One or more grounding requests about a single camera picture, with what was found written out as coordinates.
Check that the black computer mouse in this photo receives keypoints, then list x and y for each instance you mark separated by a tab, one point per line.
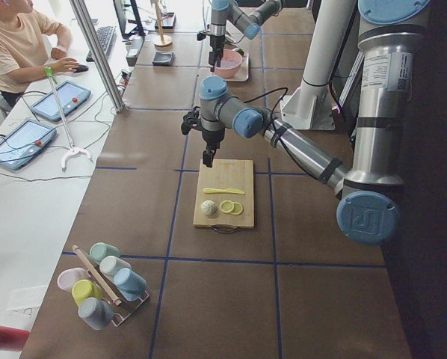
81	68

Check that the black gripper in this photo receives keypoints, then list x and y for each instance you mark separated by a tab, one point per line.
211	138
216	42

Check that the folded grey cloth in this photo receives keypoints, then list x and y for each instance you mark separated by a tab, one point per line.
163	59

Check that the pink bowl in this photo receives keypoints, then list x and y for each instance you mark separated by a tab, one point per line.
226	74

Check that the clear ice cubes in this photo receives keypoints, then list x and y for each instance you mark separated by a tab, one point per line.
230	60

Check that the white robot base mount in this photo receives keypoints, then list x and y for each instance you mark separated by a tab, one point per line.
309	107

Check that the aluminium frame post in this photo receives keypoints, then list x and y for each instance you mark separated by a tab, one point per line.
84	21

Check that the lemon slice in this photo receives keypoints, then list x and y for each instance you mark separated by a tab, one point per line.
227	206
237	208

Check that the upper lemon slice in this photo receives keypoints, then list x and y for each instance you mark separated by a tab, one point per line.
227	206

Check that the white cup rack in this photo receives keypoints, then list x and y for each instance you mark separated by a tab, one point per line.
105	288

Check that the red fire extinguisher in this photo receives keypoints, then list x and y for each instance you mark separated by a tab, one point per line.
13	339

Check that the lower lemon slice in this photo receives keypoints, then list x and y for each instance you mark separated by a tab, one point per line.
237	208

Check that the cream plastic tray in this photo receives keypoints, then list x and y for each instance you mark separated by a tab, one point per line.
242	74

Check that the white grabber tool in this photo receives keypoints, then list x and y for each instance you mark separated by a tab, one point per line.
73	150

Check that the upper teach pendant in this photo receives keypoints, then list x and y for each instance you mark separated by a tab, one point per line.
71	96

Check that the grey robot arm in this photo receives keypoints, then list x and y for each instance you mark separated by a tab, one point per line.
223	11
390	34

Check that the wooden mug tree stand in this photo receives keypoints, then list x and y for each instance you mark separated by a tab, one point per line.
162	40

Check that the lower teach pendant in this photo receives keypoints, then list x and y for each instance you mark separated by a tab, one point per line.
25	143

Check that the white steamed bun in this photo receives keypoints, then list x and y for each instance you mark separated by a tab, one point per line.
209	208

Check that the bamboo cutting board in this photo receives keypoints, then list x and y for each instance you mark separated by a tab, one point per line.
226	173

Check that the teach pendant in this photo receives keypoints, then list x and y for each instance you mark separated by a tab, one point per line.
25	143
71	96

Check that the person in peach shirt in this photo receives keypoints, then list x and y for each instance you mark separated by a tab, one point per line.
29	43

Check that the yellow plastic knife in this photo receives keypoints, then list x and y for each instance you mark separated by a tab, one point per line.
223	191

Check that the black keyboard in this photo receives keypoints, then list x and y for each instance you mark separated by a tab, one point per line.
106	36

